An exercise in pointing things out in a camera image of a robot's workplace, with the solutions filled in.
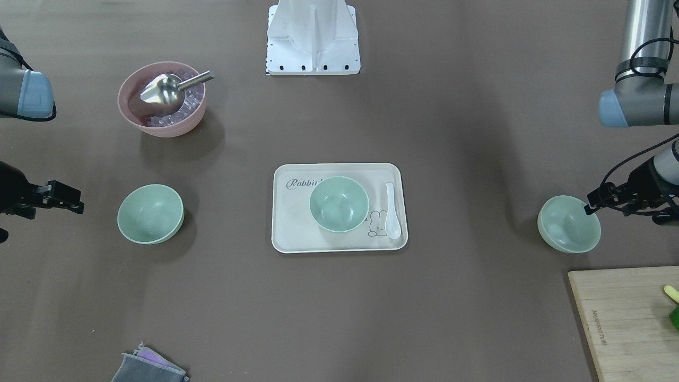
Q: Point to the grey cleaning cloth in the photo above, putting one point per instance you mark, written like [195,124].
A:
[134,368]

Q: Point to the green bowl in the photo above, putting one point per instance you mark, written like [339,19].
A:
[339,204]
[564,225]
[151,214]

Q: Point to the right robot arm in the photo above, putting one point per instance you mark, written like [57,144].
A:
[27,95]

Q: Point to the green lime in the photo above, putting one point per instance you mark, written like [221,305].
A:
[674,318]

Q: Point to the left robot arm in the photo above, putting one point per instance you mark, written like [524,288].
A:
[641,97]

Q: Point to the cream rabbit tray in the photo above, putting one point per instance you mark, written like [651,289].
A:
[294,230]

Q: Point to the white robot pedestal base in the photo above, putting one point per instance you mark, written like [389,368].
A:
[312,38]

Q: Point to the yellow plastic knife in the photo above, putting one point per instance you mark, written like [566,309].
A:
[672,292]

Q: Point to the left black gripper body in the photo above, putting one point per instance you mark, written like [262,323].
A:
[643,181]

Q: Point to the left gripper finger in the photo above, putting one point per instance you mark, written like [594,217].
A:
[596,202]

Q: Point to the metal ice scoop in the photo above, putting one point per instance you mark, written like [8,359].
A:
[165,94]

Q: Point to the green bowl on tray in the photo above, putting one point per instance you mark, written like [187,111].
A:
[339,204]

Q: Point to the pink bowl with ice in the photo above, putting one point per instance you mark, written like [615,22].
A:
[190,115]

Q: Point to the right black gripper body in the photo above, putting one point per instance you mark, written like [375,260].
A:
[11,187]

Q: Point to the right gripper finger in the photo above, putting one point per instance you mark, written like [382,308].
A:
[60,195]

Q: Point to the white ceramic spoon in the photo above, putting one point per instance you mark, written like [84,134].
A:
[392,225]

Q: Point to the wooden cutting board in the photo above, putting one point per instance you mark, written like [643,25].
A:
[625,314]

